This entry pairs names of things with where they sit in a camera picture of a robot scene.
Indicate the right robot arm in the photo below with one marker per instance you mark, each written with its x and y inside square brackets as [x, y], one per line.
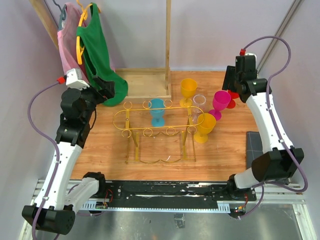
[280, 159]

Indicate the grey checked cloth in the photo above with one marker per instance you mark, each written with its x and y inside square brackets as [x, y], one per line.
[253, 147]

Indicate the yellow clothes hanger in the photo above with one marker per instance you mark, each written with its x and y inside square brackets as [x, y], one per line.
[90, 41]

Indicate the gold wire glass rack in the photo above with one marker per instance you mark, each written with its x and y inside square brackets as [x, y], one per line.
[122, 122]

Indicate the magenta plastic wine glass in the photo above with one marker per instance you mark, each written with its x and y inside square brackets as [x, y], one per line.
[220, 101]

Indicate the black mounting base rail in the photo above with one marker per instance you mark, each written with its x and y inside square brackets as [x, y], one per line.
[168, 196]

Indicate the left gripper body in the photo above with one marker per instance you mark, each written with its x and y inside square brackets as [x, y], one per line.
[105, 91]

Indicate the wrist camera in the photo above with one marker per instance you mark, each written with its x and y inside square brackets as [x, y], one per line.
[243, 52]
[74, 79]

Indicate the pink shirt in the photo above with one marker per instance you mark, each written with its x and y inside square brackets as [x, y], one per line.
[67, 41]

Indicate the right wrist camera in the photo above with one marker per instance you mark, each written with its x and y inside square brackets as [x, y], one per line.
[243, 52]

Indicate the red plastic wine glass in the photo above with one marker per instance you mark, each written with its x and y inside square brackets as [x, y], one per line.
[232, 102]

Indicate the yellow wine glass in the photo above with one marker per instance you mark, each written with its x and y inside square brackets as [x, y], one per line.
[188, 89]
[205, 124]

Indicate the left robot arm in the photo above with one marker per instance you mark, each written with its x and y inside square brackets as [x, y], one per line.
[54, 210]

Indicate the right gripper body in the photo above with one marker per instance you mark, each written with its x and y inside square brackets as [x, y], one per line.
[237, 78]

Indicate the clear plastic wine glass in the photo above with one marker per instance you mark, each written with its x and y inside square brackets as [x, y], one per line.
[199, 103]

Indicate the blue plastic wine glass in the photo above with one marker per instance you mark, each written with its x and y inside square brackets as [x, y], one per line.
[157, 112]

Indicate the wooden clothes rack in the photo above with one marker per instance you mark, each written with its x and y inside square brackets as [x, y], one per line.
[144, 83]

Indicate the green tank top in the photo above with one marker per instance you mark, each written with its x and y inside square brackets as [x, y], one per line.
[105, 72]

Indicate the grey clothes hanger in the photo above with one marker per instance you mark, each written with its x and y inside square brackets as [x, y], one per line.
[62, 16]

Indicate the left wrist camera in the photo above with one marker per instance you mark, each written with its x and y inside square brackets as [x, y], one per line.
[74, 79]

